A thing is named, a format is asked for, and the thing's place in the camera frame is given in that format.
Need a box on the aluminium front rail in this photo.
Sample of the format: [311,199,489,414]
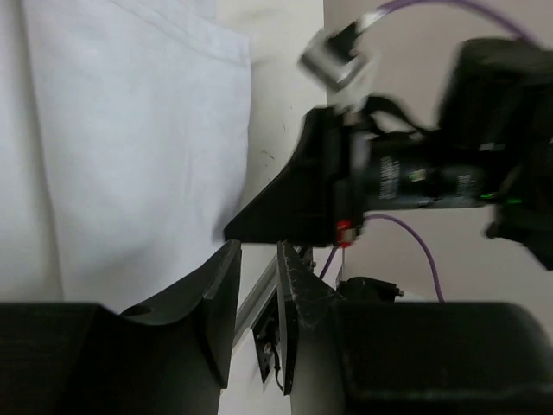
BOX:
[232,257,277,348]

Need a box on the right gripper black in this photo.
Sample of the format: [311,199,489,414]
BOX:
[224,95,498,247]

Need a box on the white fabric skirt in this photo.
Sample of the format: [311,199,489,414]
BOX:
[1,1,251,310]

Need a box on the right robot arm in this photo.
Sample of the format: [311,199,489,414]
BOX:
[224,38,552,268]

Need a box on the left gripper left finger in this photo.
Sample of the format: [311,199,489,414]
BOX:
[1,241,242,414]

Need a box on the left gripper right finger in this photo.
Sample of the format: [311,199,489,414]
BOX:
[276,240,553,415]

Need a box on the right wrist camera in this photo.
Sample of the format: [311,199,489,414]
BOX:
[298,20,382,112]

